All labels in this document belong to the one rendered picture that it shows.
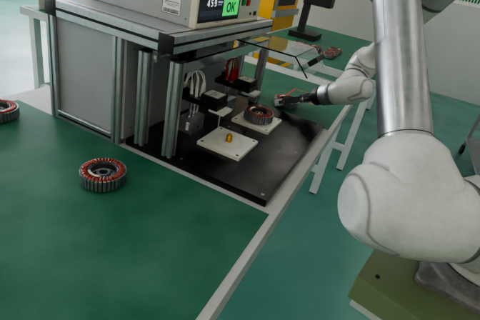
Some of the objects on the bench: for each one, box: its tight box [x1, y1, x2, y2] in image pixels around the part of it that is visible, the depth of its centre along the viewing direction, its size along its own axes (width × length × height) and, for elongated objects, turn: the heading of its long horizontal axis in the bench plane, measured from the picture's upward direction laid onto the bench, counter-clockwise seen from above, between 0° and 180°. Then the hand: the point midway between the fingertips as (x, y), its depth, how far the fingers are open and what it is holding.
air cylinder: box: [179, 110, 205, 135], centre depth 119 cm, size 5×8×6 cm
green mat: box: [0, 100, 269, 320], centre depth 80 cm, size 94×61×1 cm, turn 44°
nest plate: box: [196, 126, 258, 161], centre depth 115 cm, size 15×15×1 cm
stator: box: [244, 105, 274, 125], centre depth 134 cm, size 11×11×4 cm
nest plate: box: [231, 111, 282, 135], centre depth 135 cm, size 15×15×1 cm
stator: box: [274, 94, 299, 110], centre depth 162 cm, size 11×11×4 cm
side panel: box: [45, 14, 124, 145], centre depth 105 cm, size 28×3×32 cm, turn 44°
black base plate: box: [126, 91, 324, 207], centre depth 126 cm, size 47×64×2 cm
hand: (286, 101), depth 162 cm, fingers closed on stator, 11 cm apart
